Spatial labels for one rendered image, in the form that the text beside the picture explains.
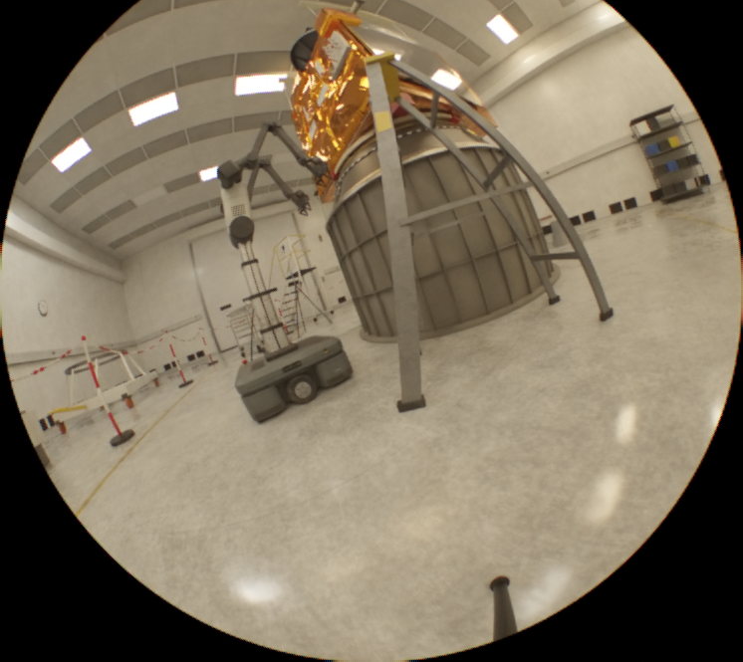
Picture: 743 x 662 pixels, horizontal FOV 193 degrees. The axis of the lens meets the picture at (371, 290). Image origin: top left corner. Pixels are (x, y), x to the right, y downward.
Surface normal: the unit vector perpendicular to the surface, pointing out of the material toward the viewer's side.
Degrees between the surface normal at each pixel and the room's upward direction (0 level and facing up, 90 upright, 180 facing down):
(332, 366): 90
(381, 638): 0
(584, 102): 90
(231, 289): 90
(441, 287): 90
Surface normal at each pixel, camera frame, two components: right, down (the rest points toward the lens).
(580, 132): -0.83, 0.32
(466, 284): -0.25, 0.13
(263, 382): 0.52, -0.16
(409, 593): -0.34, -0.94
